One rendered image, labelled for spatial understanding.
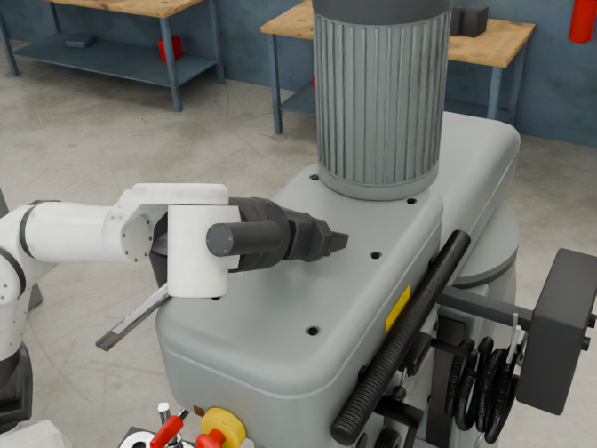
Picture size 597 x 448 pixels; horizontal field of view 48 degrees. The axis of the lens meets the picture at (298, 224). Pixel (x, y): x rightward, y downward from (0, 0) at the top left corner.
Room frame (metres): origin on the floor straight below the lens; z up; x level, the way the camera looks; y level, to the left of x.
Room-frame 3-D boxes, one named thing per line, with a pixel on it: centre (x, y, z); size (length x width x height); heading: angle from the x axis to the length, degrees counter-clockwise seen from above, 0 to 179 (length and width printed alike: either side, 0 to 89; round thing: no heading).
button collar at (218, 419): (0.55, 0.11, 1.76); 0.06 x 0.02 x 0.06; 59
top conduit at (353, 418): (0.70, -0.15, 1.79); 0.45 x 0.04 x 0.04; 149
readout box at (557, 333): (0.83, -0.45, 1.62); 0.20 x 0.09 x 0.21; 149
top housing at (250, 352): (0.76, -0.02, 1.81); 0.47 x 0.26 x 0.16; 149
